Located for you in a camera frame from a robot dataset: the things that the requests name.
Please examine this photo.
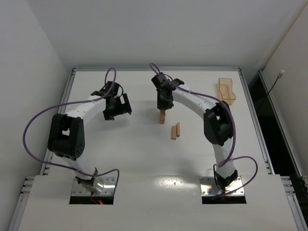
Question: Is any clear amber plastic box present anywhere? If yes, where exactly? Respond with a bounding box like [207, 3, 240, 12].
[217, 78, 236, 105]

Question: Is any purple cable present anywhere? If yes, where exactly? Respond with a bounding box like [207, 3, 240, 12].
[149, 63, 258, 198]
[23, 67, 120, 191]

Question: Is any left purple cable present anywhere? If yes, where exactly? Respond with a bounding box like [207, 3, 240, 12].
[23, 67, 120, 191]

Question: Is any aluminium table frame rail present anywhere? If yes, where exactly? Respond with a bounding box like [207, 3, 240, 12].
[72, 66, 242, 72]

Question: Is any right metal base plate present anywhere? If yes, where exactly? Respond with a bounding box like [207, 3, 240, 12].
[199, 176, 245, 196]

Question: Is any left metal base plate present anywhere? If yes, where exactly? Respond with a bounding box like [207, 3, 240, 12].
[71, 177, 116, 197]

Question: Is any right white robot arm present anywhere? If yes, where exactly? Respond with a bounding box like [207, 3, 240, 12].
[151, 72, 238, 190]

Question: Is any black cable white plug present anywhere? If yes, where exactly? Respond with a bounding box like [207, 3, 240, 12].
[249, 69, 285, 115]

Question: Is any metal base plate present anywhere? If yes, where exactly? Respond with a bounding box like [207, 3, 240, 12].
[199, 176, 245, 196]
[71, 177, 116, 197]

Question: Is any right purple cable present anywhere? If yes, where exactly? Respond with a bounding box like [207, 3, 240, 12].
[149, 63, 258, 198]

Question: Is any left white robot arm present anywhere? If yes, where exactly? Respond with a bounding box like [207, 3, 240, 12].
[48, 81, 132, 188]

